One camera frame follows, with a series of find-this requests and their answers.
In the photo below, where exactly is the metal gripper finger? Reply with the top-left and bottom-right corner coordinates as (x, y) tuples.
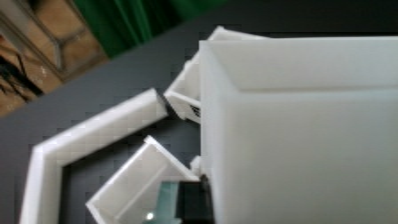
(145, 177), (216, 224)

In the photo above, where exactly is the white front fence rail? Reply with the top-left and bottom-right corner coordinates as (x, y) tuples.
(19, 145), (63, 224)

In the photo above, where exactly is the white drawer cabinet housing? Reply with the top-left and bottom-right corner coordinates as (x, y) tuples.
(200, 37), (398, 224)

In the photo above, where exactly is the white left fence rail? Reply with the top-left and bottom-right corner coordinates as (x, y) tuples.
(35, 89), (168, 166)

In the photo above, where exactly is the white drawer box without knob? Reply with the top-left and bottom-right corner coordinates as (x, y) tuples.
(86, 136), (200, 224)

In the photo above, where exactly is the white fence rail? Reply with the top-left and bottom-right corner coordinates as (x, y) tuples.
(19, 145), (63, 224)
(35, 89), (168, 166)

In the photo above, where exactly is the white drawer box with knob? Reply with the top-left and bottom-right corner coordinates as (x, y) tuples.
(164, 26), (264, 123)

